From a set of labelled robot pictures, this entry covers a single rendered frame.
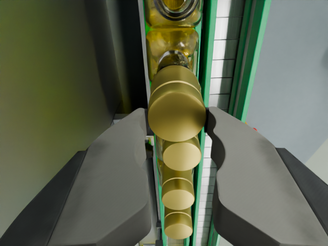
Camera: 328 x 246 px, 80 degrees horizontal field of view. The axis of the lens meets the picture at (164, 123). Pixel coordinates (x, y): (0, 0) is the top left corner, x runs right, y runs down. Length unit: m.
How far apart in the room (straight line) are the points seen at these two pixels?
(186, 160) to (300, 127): 0.63
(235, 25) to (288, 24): 0.21
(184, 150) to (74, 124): 0.14
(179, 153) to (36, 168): 0.12
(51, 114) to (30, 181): 0.06
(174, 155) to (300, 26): 0.52
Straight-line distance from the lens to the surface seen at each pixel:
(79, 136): 0.27
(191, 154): 0.17
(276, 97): 0.68
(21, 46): 0.20
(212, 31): 0.33
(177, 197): 0.21
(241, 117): 0.40
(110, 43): 0.53
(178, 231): 0.26
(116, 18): 0.55
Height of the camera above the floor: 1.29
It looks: 57 degrees down
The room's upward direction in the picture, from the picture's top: 178 degrees counter-clockwise
